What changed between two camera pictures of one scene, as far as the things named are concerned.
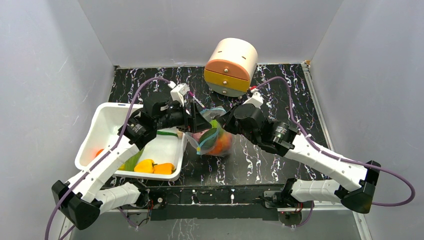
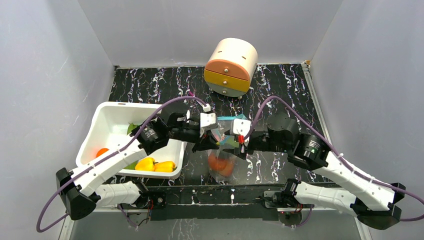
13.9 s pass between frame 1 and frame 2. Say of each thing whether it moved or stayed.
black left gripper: moved
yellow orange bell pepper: stayed
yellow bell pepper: stayed
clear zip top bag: moved
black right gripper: moved
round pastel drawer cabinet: stayed
